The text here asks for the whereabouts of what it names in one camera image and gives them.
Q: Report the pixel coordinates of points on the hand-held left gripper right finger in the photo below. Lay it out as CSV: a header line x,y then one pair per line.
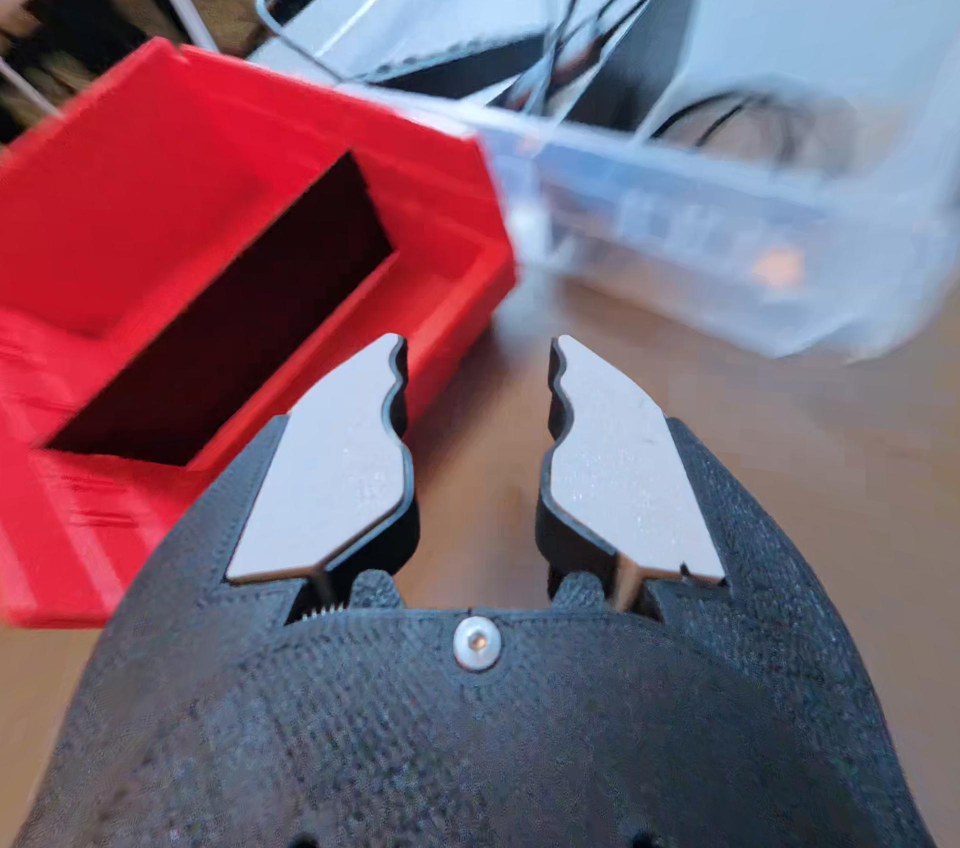
x,y
622,480

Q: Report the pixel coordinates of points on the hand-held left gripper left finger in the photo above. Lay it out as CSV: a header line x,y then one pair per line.
x,y
330,488

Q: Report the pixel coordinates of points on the clear plastic box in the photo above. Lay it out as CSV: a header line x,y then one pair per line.
x,y
712,225

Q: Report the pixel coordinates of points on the red plastic bin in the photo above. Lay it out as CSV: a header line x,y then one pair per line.
x,y
150,187

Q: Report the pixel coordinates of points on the black foam pad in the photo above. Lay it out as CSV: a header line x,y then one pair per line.
x,y
652,60

